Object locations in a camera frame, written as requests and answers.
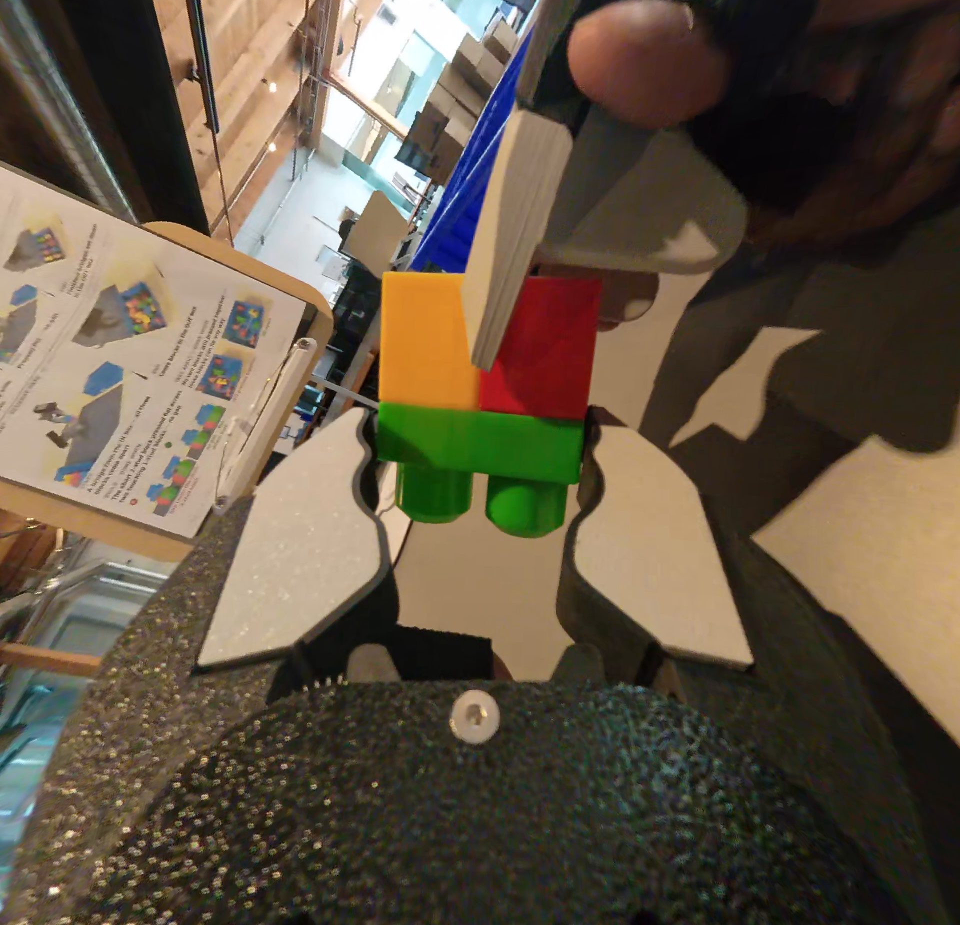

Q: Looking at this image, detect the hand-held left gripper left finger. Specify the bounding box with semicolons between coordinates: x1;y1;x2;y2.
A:
196;407;391;673

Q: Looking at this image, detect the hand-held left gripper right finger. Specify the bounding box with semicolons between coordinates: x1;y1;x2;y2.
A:
556;407;755;671

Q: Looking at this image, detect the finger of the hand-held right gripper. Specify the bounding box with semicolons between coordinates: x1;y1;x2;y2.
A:
536;103;751;275
461;109;575;371

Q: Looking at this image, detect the blue plastic bin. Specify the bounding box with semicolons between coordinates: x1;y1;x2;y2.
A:
408;28;537;277

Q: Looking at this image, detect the red mega block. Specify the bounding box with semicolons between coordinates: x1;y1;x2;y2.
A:
478;276;603;422

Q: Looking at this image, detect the yellow mega block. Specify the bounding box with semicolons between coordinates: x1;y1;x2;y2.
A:
378;271;483;410

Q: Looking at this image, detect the green mega block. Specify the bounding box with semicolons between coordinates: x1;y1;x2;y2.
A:
375;401;586;540

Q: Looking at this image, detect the person's right hand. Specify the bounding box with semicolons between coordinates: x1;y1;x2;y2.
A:
566;0;960;255

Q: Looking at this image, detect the stack of cardboard boxes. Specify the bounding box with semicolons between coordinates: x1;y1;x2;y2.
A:
408;21;530;184

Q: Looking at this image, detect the metal clipboard clip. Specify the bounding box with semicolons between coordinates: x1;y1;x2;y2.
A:
213;337;321;515

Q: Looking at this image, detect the metal stand rod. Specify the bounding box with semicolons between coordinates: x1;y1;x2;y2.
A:
322;379;384;410

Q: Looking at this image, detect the printed instruction sheet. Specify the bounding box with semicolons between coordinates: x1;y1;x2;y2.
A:
0;166;309;540

